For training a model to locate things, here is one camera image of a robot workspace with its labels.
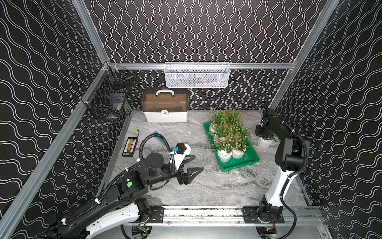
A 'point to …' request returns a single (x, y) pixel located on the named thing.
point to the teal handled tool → (156, 132)
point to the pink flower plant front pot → (240, 132)
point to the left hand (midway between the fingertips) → (199, 161)
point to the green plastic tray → (252, 157)
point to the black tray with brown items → (130, 147)
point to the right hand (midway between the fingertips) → (261, 134)
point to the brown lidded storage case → (165, 105)
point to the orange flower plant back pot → (222, 127)
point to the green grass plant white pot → (218, 120)
